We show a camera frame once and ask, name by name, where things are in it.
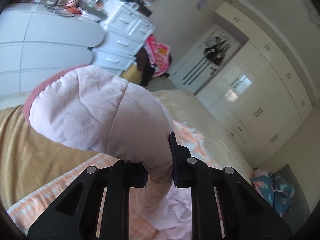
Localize pink quilted jacket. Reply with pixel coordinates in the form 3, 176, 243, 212
23, 64, 223, 238

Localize white bedroom door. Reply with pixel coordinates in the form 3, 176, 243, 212
170, 24, 248, 94

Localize dark clothes pile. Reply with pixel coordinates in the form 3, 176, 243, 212
135, 48, 172, 87

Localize blue floral pink quilt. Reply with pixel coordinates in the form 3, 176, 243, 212
250, 168, 295, 217

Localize dark grey headboard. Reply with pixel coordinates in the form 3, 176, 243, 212
278, 164, 311, 234

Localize orange white checkered blanket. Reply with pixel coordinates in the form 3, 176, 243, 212
7, 119, 223, 240

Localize beige bed cover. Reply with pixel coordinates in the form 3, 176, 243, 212
1, 89, 252, 209

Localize white wardrobe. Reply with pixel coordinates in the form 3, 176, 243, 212
197, 3, 312, 166

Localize bags hanging on door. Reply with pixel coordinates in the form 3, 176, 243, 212
204, 36, 230, 66

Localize white rounded cabinet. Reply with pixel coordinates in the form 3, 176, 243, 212
1, 3, 105, 96

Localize white drawer chest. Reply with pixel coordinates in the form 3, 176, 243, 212
92, 0, 156, 76

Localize round wall clock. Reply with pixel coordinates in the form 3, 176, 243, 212
197, 0, 207, 10

